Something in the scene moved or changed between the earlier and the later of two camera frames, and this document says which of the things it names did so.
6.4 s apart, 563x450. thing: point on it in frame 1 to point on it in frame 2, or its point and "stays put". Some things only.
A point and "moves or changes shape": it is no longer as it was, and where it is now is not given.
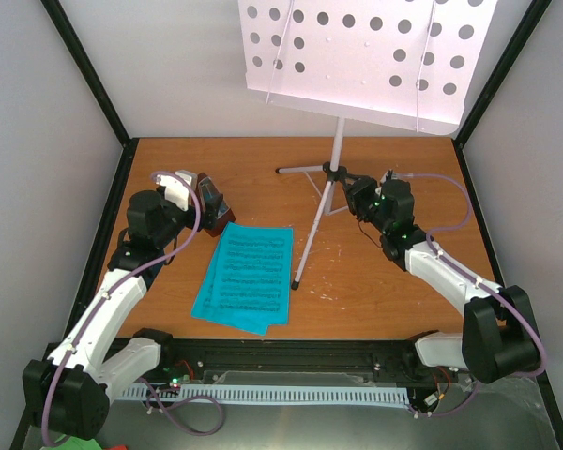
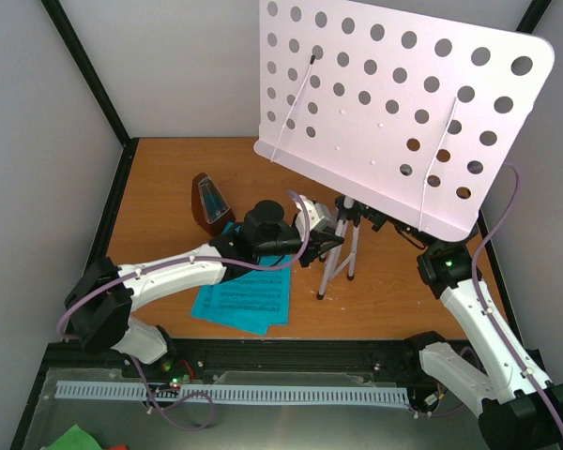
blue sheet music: [203, 308] stays put
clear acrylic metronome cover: [213, 200] stays put
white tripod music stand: [405, 64] moves or changes shape
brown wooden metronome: [212, 199] stays put
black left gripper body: [206, 221] to [303, 259]
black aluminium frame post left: [85, 67] stays put
